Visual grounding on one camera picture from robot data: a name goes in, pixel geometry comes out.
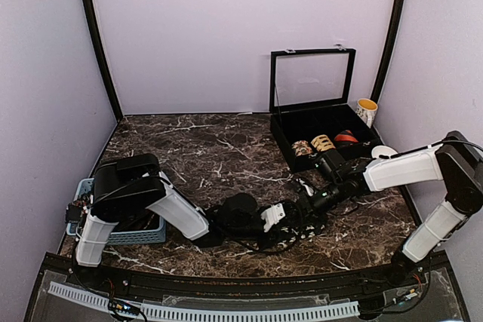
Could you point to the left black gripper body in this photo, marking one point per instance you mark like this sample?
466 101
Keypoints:
270 240

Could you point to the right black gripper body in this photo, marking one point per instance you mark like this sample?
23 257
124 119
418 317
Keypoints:
318 209

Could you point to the black white patterned tie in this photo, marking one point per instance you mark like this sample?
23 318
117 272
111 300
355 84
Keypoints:
305 231

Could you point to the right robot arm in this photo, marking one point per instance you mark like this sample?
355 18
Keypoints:
453 162

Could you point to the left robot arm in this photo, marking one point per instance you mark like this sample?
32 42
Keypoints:
127 187

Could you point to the brown floral rolled tie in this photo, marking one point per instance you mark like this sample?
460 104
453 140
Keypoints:
302 148

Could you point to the tan striped rolled tie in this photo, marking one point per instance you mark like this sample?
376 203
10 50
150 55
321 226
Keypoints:
322 143

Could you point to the red black rolled tie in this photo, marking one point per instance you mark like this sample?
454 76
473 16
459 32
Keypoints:
345 136

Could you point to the orange white bowl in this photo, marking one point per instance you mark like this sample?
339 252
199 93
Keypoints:
382 150

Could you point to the white yellow mug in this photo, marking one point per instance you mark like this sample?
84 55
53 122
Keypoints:
366 109

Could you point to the black glass-lid tie box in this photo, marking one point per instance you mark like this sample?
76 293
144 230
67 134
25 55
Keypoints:
308 97

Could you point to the light blue plastic basket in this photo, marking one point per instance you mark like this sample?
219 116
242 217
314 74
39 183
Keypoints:
120 238

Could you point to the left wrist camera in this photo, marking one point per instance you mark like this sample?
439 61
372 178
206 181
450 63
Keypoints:
239 209

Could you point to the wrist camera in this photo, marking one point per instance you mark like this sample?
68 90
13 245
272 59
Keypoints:
328 163
239 209

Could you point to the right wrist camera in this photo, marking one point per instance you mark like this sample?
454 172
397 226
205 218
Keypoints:
328 163

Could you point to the white slotted cable duct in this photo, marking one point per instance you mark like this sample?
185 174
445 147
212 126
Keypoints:
177 308

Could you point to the black front rail base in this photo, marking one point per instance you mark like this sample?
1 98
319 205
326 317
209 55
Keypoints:
245 276

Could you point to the right black frame post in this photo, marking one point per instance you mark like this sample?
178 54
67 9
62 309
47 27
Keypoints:
391 36

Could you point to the black frame post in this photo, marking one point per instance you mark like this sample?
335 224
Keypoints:
391 36
101 59

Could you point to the left black frame post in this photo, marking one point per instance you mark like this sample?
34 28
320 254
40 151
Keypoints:
101 59

